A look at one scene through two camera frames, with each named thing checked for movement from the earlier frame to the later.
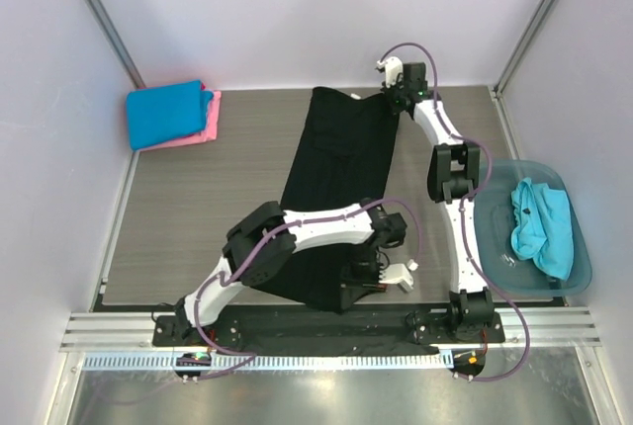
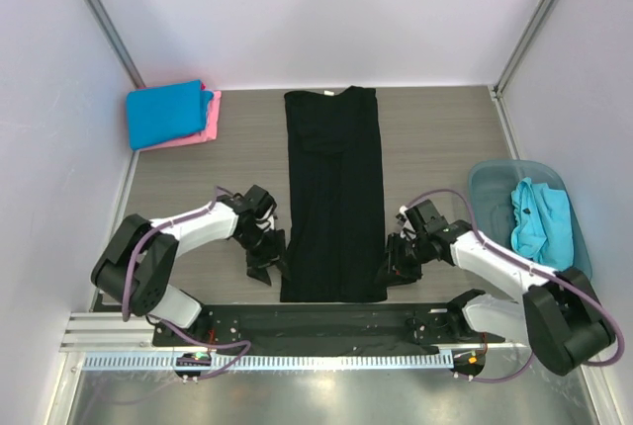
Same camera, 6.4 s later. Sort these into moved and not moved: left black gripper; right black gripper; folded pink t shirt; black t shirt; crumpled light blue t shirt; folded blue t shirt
Moved: right black gripper; left black gripper; black t shirt
Not moved: folded blue t shirt; folded pink t shirt; crumpled light blue t shirt
